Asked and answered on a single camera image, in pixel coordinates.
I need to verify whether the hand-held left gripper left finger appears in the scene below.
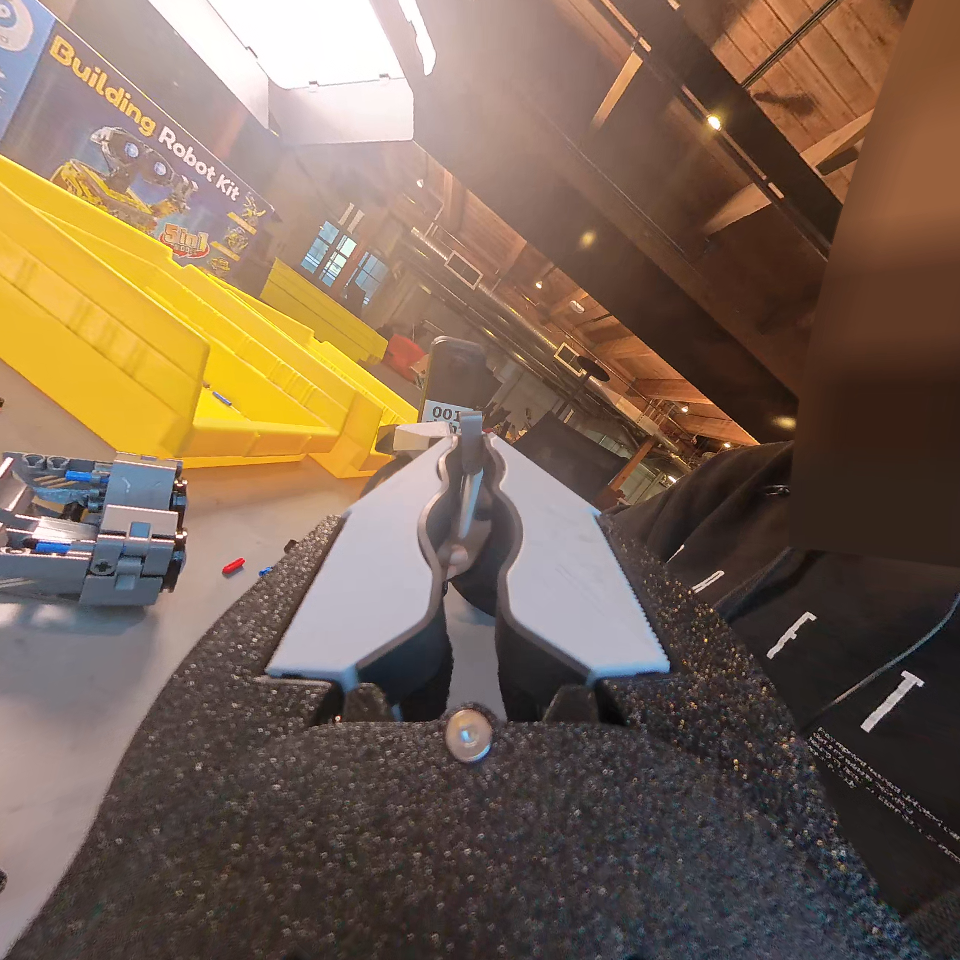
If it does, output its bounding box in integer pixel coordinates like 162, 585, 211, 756
264, 435, 457, 681

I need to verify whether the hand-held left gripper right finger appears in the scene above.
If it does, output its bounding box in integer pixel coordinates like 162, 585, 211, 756
484, 435, 671, 681

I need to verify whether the grey axle pin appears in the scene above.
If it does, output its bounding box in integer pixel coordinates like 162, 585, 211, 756
447, 468, 485, 565

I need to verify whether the yellow bin with dividers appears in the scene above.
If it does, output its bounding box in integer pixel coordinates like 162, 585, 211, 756
0, 153, 354, 470

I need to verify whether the grey desk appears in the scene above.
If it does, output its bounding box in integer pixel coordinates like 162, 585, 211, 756
0, 356, 526, 931

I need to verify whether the yellow storage bin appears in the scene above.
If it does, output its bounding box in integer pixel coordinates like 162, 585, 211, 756
258, 257, 389, 366
172, 262, 419, 479

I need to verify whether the grey toy robot head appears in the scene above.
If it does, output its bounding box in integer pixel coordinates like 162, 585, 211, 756
0, 450, 189, 609

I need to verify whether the robot kit box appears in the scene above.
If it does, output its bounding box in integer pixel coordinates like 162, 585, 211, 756
0, 0, 277, 282

